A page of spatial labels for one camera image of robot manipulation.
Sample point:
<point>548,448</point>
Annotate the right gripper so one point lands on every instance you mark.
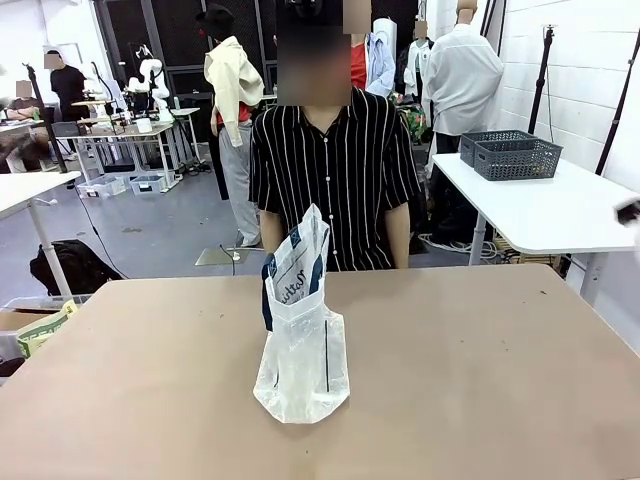
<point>630,212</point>

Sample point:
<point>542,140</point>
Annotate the grey perforated plastic basket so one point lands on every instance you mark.
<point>517,161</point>
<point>492,137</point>

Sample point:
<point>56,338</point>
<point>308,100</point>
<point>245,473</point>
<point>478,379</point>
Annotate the translucent white shopping bag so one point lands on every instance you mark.
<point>300,365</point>

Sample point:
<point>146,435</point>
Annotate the person's left forearm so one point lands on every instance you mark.
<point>400,240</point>

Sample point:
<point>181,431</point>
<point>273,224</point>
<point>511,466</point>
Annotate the person's right forearm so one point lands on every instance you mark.
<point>272,240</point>

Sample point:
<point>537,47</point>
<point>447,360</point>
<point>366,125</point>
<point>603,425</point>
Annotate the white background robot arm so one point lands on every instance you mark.
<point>155,85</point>

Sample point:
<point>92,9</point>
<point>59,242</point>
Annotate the green printed paper bag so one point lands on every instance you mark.
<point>42,330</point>

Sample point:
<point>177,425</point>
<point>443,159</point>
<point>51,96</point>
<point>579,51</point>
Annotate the white table with baskets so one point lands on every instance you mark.
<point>540,215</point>

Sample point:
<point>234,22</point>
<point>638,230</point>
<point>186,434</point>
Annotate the black slanted stand pole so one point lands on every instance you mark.
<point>617,120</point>

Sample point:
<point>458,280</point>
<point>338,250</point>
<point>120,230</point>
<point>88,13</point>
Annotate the mannequin with white shirt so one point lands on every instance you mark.
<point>462,85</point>

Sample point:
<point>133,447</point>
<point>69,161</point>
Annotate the floral patterned cloth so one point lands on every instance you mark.
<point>414,122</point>

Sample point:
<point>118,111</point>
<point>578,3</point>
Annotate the seated person striped black shirt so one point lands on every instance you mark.
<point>340,190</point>

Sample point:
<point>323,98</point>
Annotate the person in red shirt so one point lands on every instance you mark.
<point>358,65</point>

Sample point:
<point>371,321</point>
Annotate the mannequin with cream jacket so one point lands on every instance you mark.
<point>232,90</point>

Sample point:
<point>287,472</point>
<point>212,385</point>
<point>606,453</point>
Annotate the clear plastic storage box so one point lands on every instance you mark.
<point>102,186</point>
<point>147,185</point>

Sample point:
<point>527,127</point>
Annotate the black backpack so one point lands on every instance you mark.
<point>75,267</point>

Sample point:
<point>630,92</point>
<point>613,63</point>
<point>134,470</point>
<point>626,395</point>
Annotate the standing person black t-shirt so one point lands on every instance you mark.
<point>67,90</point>

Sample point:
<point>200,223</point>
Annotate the black tripod beside workbench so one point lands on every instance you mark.
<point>42,110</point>

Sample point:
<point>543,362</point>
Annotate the white table single leg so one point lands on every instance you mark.
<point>30,187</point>

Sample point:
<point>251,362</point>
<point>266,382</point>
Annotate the sitting person dark clothes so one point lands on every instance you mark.
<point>20,112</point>

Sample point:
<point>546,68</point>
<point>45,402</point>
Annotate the black tripod with phone mount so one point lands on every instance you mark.
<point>544,75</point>

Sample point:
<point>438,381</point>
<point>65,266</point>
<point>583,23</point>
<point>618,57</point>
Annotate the metal mannequin base plate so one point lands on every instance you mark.
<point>215,256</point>

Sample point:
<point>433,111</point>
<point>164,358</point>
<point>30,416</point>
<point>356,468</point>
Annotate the background workbench metal frame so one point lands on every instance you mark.
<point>120,132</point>

